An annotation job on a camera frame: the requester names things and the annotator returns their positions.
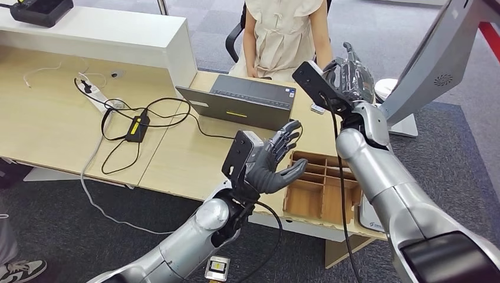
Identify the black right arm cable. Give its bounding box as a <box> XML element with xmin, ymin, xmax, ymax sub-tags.
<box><xmin>320</xmin><ymin>93</ymin><xmax>362</xmax><ymax>283</ymax></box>

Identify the white power strip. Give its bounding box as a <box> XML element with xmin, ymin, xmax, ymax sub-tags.
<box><xmin>75</xmin><ymin>77</ymin><xmax>125</xmax><ymax>114</ymax></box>

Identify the bystander's grey trouser leg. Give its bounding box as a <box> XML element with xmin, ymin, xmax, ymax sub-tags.
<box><xmin>0</xmin><ymin>199</ymin><xmax>19</xmax><ymax>268</ymax></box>

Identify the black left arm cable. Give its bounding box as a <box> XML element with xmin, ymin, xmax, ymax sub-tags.
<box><xmin>234</xmin><ymin>200</ymin><xmax>283</xmax><ymax>283</ymax></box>

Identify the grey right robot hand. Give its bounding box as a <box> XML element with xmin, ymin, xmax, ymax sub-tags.
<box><xmin>322</xmin><ymin>41</ymin><xmax>376</xmax><ymax>104</ymax></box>

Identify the thin white cable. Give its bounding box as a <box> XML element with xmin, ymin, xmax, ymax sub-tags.
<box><xmin>22</xmin><ymin>58</ymin><xmax>108</xmax><ymax>90</ymax></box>

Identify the grey white sneaker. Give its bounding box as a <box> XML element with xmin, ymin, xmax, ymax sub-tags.
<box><xmin>0</xmin><ymin>259</ymin><xmax>48</xmax><ymax>283</ymax></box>

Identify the black desktop device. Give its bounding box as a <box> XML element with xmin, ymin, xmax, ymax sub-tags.
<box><xmin>0</xmin><ymin>0</ymin><xmax>74</xmax><ymax>29</ymax></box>

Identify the black power adapter yellow label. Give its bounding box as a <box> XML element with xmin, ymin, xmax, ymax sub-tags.
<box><xmin>124</xmin><ymin>114</ymin><xmax>151</xmax><ymax>143</ymax></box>

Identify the grey power strip cable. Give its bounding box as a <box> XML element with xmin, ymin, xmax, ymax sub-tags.
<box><xmin>80</xmin><ymin>111</ymin><xmax>175</xmax><ymax>235</ymax></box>

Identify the person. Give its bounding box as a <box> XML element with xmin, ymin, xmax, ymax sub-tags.
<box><xmin>228</xmin><ymin>0</ymin><xmax>334</xmax><ymax>80</ymax></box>

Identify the black office chair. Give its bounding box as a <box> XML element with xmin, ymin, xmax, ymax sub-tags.
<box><xmin>225</xmin><ymin>0</ymin><xmax>332</xmax><ymax>65</ymax></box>

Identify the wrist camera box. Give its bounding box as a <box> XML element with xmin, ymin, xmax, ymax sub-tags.
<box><xmin>221</xmin><ymin>130</ymin><xmax>267</xmax><ymax>188</ymax></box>
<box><xmin>292</xmin><ymin>60</ymin><xmax>354</xmax><ymax>118</ymax></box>

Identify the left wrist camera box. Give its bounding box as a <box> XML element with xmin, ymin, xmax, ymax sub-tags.
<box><xmin>221</xmin><ymin>130</ymin><xmax>267</xmax><ymax>188</ymax></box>

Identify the white counter shelf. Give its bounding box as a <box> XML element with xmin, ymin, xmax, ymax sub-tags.
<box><xmin>0</xmin><ymin>0</ymin><xmax>198</xmax><ymax>88</ymax></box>

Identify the small silver device yellow label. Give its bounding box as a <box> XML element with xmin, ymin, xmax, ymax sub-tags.
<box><xmin>205</xmin><ymin>255</ymin><xmax>231</xmax><ymax>282</ymax></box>

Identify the white round bin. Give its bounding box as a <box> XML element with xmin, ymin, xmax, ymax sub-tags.
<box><xmin>374</xmin><ymin>78</ymin><xmax>399</xmax><ymax>103</ymax></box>

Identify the wooden divided organizer box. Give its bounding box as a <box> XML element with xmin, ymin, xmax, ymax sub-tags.
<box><xmin>283</xmin><ymin>150</ymin><xmax>362</xmax><ymax>225</ymax></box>

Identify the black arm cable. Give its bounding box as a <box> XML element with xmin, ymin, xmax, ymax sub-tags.
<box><xmin>234</xmin><ymin>200</ymin><xmax>283</xmax><ymax>283</ymax></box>
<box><xmin>320</xmin><ymin>93</ymin><xmax>362</xmax><ymax>283</ymax></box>

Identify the white card reader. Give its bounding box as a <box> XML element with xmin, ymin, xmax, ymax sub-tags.
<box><xmin>357</xmin><ymin>195</ymin><xmax>386</xmax><ymax>234</ymax></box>

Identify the person's right hand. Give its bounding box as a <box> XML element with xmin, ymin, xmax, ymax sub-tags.
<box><xmin>246</xmin><ymin>66</ymin><xmax>272</xmax><ymax>80</ymax></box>

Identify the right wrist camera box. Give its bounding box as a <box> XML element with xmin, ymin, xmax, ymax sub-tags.
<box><xmin>292</xmin><ymin>60</ymin><xmax>354</xmax><ymax>118</ymax></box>

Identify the grey laptop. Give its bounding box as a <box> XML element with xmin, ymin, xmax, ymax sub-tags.
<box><xmin>176</xmin><ymin>74</ymin><xmax>297</xmax><ymax>131</ymax></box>

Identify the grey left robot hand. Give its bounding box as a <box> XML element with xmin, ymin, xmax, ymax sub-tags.
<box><xmin>245</xmin><ymin>120</ymin><xmax>310</xmax><ymax>195</ymax></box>

